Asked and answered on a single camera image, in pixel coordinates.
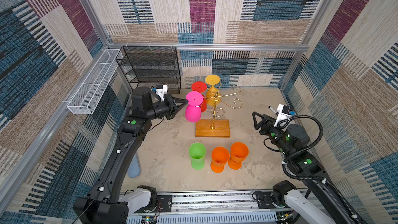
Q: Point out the red wine glass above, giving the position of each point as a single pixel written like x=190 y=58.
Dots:
x=201 y=88

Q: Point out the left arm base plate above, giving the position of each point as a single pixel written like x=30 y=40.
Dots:
x=160 y=203

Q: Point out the pink wine glass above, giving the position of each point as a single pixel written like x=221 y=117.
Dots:
x=193 y=110

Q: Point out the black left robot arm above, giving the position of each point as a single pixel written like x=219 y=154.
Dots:
x=103 y=203

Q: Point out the black mesh shelf rack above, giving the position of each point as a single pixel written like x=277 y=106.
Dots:
x=150 y=66

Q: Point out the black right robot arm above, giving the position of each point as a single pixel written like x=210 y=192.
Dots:
x=298 y=163

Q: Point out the yellow wine glass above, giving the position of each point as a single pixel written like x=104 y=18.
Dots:
x=213 y=96

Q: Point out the black white marker pen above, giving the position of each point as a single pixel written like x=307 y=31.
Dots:
x=273 y=110

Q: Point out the white wire basket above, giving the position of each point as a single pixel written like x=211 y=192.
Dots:
x=89 y=93

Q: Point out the gold wire wine glass rack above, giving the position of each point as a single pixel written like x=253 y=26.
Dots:
x=217 y=127

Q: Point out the small orange wine glass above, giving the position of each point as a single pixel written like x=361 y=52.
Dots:
x=219 y=158

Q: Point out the large orange wine glass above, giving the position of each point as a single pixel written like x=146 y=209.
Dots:
x=239 y=152

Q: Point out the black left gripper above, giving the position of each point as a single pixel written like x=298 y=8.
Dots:
x=173 y=109

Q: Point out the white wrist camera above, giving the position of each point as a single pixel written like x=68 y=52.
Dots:
x=161 y=91
x=284 y=114

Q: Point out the green wine glass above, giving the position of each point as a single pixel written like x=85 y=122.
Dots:
x=197 y=153

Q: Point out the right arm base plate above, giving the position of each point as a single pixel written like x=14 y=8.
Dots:
x=264 y=199

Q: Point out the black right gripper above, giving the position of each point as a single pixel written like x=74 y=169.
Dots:
x=268 y=123

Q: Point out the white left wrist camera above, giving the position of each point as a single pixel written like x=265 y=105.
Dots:
x=161 y=91

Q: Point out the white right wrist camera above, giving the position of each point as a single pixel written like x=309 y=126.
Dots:
x=284 y=114

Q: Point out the light blue oval object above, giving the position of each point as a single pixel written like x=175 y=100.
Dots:
x=134 y=169

